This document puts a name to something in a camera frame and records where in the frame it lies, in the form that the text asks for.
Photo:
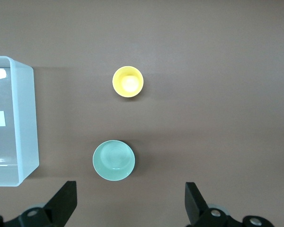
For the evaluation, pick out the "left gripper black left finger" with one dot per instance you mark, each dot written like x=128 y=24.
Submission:
x=61 y=201

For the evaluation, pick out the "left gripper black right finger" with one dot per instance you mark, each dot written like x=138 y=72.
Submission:
x=195 y=203

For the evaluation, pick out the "green bowl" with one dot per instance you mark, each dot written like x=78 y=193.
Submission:
x=113 y=160

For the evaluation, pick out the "yellow cup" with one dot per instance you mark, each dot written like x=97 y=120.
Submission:
x=127 y=81

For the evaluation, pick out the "translucent plastic bin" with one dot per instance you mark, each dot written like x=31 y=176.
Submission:
x=23 y=118

